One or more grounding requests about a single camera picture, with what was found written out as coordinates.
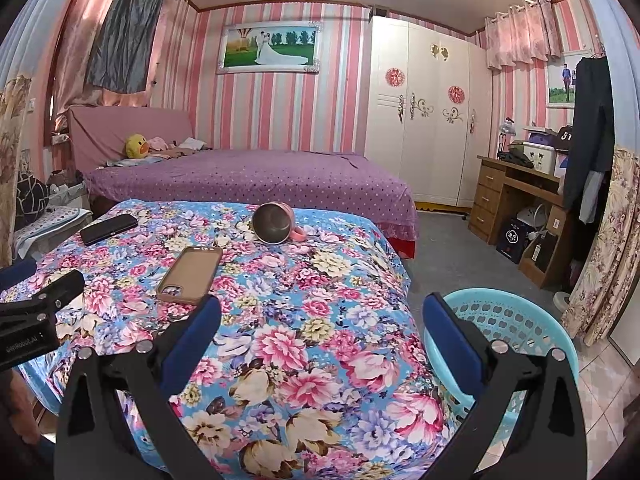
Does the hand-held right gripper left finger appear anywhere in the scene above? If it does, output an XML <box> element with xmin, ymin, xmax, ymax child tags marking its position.
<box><xmin>54</xmin><ymin>294</ymin><xmax>226</xmax><ymax>480</ymax></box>

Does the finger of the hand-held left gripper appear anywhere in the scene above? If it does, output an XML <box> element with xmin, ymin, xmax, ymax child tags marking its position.
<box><xmin>0</xmin><ymin>270</ymin><xmax>86</xmax><ymax>322</ymax></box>
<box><xmin>0</xmin><ymin>259</ymin><xmax>38</xmax><ymax>292</ymax></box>

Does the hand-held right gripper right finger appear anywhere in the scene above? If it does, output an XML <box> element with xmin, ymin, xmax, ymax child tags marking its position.
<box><xmin>422</xmin><ymin>291</ymin><xmax>587</xmax><ymax>480</ymax></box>

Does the light blue plastic basket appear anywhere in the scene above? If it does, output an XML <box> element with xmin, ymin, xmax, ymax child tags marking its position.
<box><xmin>425</xmin><ymin>287</ymin><xmax>581</xmax><ymax>441</ymax></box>

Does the person's left forearm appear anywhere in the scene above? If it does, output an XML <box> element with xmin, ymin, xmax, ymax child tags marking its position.
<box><xmin>7</xmin><ymin>372</ymin><xmax>38</xmax><ymax>443</ymax></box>

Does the dotted grey cushion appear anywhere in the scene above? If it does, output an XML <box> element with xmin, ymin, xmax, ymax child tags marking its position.
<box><xmin>12</xmin><ymin>207</ymin><xmax>93</xmax><ymax>248</ymax></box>

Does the brown phone case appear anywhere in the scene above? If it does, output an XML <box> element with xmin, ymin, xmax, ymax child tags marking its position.
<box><xmin>156</xmin><ymin>246</ymin><xmax>223</xmax><ymax>304</ymax></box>

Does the black patterned cushion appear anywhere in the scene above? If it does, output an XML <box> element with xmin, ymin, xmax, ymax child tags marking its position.
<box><xmin>15</xmin><ymin>170</ymin><xmax>51</xmax><ymax>231</ymax></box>

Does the black smartphone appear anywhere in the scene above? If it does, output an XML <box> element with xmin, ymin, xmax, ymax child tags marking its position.
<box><xmin>80</xmin><ymin>213</ymin><xmax>139</xmax><ymax>246</ymax></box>

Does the floral blanket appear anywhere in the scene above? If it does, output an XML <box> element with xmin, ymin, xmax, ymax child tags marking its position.
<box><xmin>15</xmin><ymin>199</ymin><xmax>463</xmax><ymax>480</ymax></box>

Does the brown floral curtain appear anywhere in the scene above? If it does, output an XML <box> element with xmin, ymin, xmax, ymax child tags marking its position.
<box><xmin>0</xmin><ymin>75</ymin><xmax>32</xmax><ymax>266</ymax></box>

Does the black gift bag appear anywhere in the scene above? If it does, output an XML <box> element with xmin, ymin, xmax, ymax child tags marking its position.
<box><xmin>496</xmin><ymin>216</ymin><xmax>535</xmax><ymax>263</ymax></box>

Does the cardboard box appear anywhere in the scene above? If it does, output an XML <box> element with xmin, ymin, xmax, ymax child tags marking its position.
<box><xmin>519</xmin><ymin>230</ymin><xmax>561</xmax><ymax>276</ymax></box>

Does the pink steel mug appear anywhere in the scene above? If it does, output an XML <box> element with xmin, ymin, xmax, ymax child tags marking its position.
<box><xmin>251</xmin><ymin>202</ymin><xmax>307</xmax><ymax>245</ymax></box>

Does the white appliance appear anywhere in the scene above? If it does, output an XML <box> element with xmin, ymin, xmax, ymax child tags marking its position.
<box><xmin>515</xmin><ymin>204</ymin><xmax>551</xmax><ymax>236</ymax></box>

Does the wooden desk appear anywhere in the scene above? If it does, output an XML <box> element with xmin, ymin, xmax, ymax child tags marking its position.
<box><xmin>469</xmin><ymin>154</ymin><xmax>573</xmax><ymax>288</ymax></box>

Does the pink covered headboard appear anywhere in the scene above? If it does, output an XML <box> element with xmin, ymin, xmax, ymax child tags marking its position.
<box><xmin>67</xmin><ymin>105</ymin><xmax>196</xmax><ymax>171</ymax></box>

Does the yellow duck plush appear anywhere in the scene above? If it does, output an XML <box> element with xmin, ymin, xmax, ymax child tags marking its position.
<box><xmin>125</xmin><ymin>133</ymin><xmax>151</xmax><ymax>159</ymax></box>

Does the cream floral door curtain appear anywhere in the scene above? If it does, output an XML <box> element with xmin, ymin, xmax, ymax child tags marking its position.
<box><xmin>560</xmin><ymin>145</ymin><xmax>636</xmax><ymax>348</ymax></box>

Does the bed with purple dotted blanket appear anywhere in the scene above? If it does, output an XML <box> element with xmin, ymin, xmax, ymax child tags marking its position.
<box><xmin>82</xmin><ymin>149</ymin><xmax>420</xmax><ymax>241</ymax></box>

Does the white wardrobe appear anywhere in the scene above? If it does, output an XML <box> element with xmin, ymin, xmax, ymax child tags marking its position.
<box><xmin>364</xmin><ymin>14</ymin><xmax>493</xmax><ymax>211</ymax></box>

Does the dark cloth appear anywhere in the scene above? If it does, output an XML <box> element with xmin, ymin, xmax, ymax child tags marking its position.
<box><xmin>500</xmin><ymin>150</ymin><xmax>535</xmax><ymax>168</ymax></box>

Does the white storage box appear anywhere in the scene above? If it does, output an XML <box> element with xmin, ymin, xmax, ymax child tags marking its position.
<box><xmin>522</xmin><ymin>141</ymin><xmax>558</xmax><ymax>176</ymax></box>

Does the desk lamp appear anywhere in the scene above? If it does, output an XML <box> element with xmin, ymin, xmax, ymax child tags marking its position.
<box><xmin>495</xmin><ymin>116</ymin><xmax>517</xmax><ymax>158</ymax></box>

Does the pink satin curtain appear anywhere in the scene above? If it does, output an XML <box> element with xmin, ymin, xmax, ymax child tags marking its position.
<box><xmin>47</xmin><ymin>0</ymin><xmax>121</xmax><ymax>131</ymax></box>

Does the purple box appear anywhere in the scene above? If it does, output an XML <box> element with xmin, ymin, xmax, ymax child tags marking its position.
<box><xmin>522</xmin><ymin>127</ymin><xmax>558</xmax><ymax>146</ymax></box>

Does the dark hanging jacket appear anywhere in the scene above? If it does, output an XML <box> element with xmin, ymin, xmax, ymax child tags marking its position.
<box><xmin>562</xmin><ymin>55</ymin><xmax>615</xmax><ymax>226</ymax></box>

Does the grey curtain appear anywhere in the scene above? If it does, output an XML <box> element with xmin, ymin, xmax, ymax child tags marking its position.
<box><xmin>84</xmin><ymin>0</ymin><xmax>166</xmax><ymax>95</ymax></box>

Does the pink floral window curtain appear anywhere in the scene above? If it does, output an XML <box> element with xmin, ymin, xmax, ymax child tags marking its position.
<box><xmin>485</xmin><ymin>0</ymin><xmax>563</xmax><ymax>71</ymax></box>

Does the small wall poster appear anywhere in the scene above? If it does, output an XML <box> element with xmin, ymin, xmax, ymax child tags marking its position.
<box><xmin>546</xmin><ymin>52</ymin><xmax>581</xmax><ymax>108</ymax></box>

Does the large framed wall poster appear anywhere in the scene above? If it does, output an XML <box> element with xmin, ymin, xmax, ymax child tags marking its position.
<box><xmin>216</xmin><ymin>21</ymin><xmax>323</xmax><ymax>75</ymax></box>

